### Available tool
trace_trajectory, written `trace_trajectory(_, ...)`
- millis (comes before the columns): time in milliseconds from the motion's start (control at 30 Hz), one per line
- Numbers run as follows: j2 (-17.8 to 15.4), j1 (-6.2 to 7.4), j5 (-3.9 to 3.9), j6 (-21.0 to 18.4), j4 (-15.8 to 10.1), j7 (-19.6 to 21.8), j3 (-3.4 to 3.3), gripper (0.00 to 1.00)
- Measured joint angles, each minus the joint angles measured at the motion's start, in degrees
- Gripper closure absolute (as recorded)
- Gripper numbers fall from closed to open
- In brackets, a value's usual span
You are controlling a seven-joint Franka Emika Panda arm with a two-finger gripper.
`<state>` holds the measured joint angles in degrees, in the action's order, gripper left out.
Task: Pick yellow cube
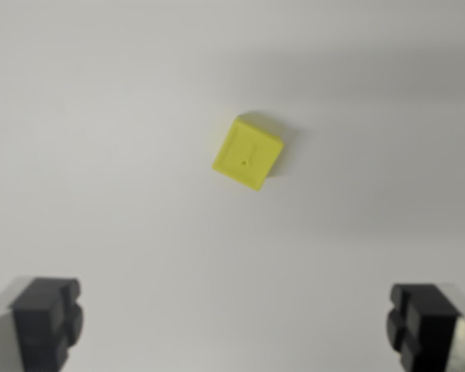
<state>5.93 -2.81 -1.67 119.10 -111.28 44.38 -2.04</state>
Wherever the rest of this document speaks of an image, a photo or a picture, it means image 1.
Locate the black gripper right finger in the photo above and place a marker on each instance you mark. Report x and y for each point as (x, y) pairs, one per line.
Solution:
(430, 329)

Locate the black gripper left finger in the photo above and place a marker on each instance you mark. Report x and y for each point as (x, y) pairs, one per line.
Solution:
(35, 329)

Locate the yellow cube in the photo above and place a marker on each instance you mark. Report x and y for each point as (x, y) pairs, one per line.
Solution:
(248, 153)

